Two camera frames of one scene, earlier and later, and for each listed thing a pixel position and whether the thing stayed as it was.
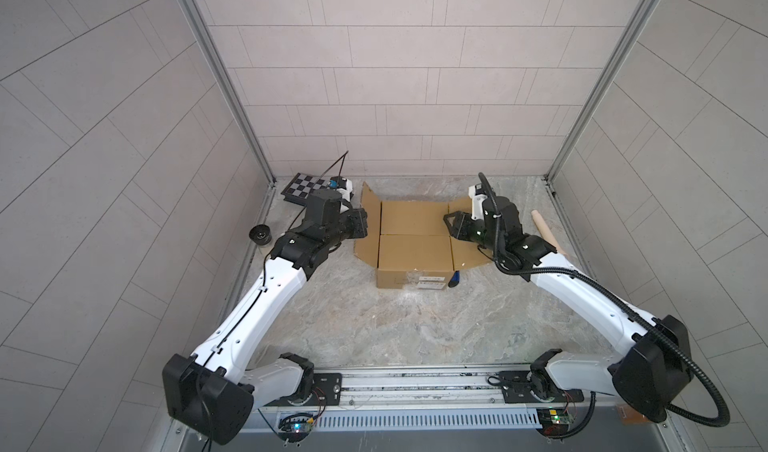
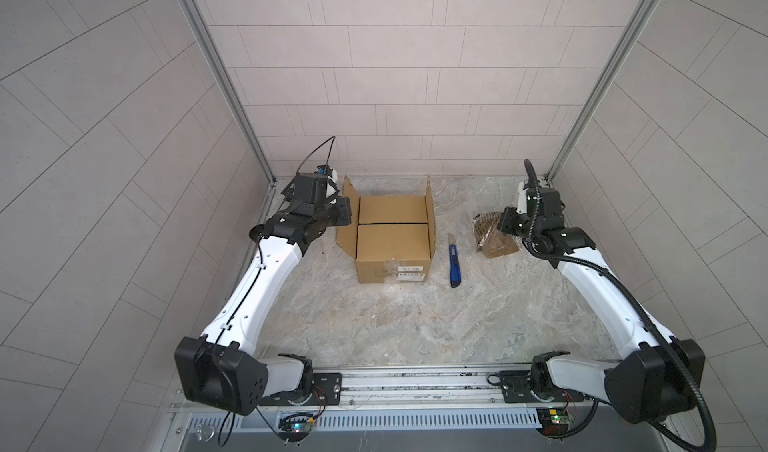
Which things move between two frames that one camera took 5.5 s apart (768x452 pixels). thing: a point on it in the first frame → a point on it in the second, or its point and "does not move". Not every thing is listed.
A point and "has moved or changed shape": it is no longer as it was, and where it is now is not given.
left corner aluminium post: x=192 y=11 does not move
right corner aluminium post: x=610 y=69 does not move
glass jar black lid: x=260 y=234 does not move
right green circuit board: x=554 y=422 does not move
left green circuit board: x=295 y=427 does not move
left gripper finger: x=357 y=223 → x=342 y=213
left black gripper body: x=334 y=234 → x=322 y=209
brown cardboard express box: x=411 y=245 has moved or changed shape
